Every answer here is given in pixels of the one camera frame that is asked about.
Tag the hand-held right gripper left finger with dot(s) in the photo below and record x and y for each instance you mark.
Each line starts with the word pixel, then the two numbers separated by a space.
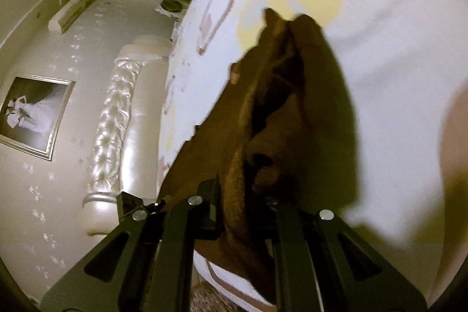
pixel 210 204

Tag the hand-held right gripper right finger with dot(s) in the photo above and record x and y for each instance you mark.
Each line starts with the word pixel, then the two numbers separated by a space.
pixel 289 242

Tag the brown plaid garment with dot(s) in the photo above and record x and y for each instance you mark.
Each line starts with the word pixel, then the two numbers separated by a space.
pixel 256 136

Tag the cream tufted headboard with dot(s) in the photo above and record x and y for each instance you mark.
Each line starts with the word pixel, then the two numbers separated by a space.
pixel 117 122

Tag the white patterned bed cover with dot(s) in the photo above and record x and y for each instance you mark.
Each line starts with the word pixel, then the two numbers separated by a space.
pixel 384 78

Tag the round dark bedside object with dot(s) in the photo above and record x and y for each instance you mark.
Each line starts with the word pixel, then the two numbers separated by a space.
pixel 170 5

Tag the framed wall photo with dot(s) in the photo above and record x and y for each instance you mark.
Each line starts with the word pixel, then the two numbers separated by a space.
pixel 33 114

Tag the white wall air conditioner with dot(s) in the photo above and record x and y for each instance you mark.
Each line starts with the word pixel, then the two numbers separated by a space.
pixel 69 17

